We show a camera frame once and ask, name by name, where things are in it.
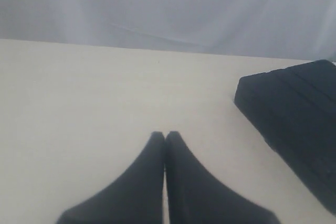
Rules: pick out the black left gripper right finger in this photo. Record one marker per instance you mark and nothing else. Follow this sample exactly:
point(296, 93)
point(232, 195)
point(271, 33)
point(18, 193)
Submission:
point(196, 196)

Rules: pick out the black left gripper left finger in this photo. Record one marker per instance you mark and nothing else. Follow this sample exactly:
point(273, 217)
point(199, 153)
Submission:
point(136, 196)

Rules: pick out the black plastic tool case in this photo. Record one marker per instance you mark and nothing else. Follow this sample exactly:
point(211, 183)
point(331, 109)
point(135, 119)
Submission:
point(294, 110)

